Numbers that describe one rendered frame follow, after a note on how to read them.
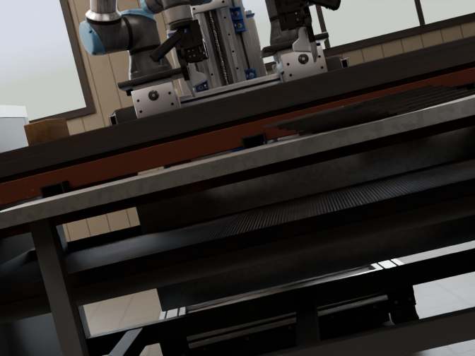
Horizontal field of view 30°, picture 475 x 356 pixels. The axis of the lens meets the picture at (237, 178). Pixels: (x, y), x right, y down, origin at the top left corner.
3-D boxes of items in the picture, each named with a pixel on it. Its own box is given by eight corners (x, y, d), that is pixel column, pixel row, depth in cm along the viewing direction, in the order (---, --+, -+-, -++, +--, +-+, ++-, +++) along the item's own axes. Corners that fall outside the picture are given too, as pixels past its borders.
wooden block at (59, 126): (52, 140, 199) (47, 119, 199) (28, 146, 200) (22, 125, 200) (71, 138, 211) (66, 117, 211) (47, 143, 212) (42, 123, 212)
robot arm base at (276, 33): (269, 50, 311) (262, 22, 311) (311, 39, 312) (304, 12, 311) (272, 45, 296) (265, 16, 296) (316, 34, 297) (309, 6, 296)
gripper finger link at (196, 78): (209, 92, 250) (201, 61, 249) (189, 97, 250) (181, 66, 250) (210, 92, 253) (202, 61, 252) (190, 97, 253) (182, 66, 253)
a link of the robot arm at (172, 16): (162, 9, 248) (167, 13, 256) (166, 25, 248) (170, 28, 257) (188, 3, 248) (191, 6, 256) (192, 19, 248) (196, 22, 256)
